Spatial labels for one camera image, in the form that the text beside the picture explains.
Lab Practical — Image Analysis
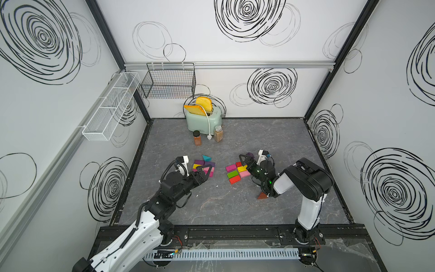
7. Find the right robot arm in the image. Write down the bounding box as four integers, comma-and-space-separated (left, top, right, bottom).
239, 154, 334, 244

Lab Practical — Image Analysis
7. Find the mint green toaster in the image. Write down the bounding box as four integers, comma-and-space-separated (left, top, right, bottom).
185, 107, 222, 136

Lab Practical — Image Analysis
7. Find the white toaster cable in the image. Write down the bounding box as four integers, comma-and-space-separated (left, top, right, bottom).
198, 103, 213, 140

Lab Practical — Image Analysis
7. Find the yellow toast slice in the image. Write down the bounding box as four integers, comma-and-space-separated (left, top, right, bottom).
196, 96, 213, 113
184, 105, 207, 116

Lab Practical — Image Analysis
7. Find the magenta block bottom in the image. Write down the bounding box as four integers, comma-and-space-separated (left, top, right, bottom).
225, 164, 237, 173

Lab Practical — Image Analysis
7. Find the brown triangle block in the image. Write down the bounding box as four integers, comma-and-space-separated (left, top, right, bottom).
257, 192, 268, 200

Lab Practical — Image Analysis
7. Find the light pink block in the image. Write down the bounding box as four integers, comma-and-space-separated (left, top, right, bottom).
239, 171, 250, 178

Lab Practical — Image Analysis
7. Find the teal triangle block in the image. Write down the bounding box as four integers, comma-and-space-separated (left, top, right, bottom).
202, 155, 212, 162

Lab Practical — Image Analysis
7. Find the white wire shelf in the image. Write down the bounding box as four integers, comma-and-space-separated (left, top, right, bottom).
82, 72, 140, 142

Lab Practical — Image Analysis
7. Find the green block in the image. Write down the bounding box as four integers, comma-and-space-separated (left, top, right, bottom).
227, 170, 239, 179

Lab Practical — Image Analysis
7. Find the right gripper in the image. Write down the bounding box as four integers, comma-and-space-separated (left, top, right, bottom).
239, 155, 267, 188

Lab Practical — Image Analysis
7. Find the yellow toast slice back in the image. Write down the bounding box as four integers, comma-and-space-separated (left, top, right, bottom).
196, 96, 213, 113

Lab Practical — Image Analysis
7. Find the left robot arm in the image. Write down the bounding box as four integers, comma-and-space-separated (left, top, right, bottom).
72, 160, 212, 272

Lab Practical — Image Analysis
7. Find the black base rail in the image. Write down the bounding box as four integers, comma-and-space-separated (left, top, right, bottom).
98, 224, 369, 247

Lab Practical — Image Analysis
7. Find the brown spice jar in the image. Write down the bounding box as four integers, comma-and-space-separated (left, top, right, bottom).
193, 130, 202, 146

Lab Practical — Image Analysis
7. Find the beige spice jar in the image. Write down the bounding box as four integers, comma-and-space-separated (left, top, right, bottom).
214, 125, 223, 142

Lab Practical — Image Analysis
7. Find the grey slotted cable duct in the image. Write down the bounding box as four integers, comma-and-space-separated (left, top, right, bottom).
143, 248, 300, 262

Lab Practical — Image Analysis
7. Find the yellow toast slice front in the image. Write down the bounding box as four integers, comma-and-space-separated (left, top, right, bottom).
184, 105, 207, 116

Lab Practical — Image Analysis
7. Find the black wire basket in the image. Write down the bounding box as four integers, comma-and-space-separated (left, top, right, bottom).
141, 62, 196, 99

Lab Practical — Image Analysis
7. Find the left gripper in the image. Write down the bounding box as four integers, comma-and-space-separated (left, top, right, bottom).
172, 164, 210, 205

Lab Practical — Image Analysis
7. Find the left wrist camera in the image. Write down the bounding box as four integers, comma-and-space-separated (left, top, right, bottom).
176, 155, 189, 176

